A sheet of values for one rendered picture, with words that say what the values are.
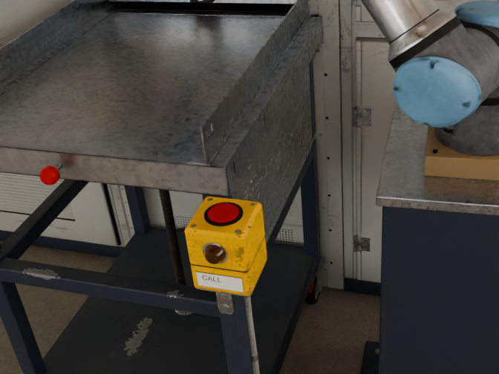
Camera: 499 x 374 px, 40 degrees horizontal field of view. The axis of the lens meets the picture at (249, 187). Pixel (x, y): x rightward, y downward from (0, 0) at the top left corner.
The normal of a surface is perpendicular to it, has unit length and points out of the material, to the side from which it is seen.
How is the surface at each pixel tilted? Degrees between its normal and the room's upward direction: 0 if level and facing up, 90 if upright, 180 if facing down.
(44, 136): 0
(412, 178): 0
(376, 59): 90
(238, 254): 91
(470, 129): 74
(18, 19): 90
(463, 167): 90
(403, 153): 0
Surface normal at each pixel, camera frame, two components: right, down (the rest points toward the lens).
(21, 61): 0.95, 0.10
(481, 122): -0.30, 0.30
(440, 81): -0.57, 0.59
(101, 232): -0.30, 0.55
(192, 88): -0.09, -0.83
